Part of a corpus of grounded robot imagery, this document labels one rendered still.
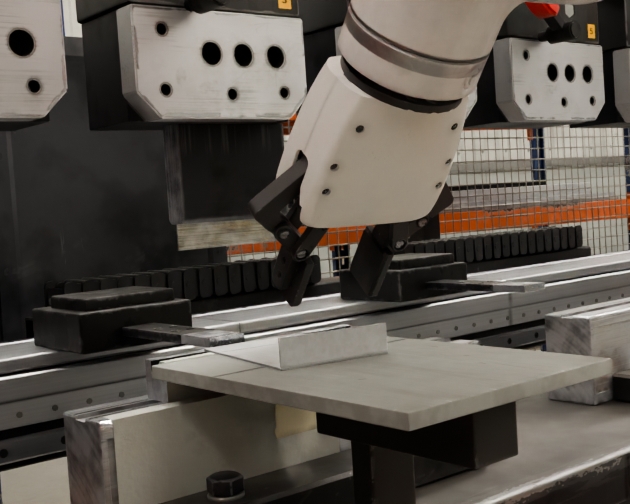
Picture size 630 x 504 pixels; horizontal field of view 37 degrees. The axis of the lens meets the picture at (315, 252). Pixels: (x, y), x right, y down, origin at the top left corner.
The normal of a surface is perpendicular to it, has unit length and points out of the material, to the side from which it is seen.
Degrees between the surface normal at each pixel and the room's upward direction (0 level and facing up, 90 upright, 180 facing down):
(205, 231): 90
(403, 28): 113
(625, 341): 90
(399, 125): 129
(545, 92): 90
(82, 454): 90
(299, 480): 0
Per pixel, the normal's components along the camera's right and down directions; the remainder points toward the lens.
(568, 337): -0.77, 0.08
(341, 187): 0.33, 0.68
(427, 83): 0.11, 0.64
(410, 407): -0.07, -1.00
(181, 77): 0.63, 0.00
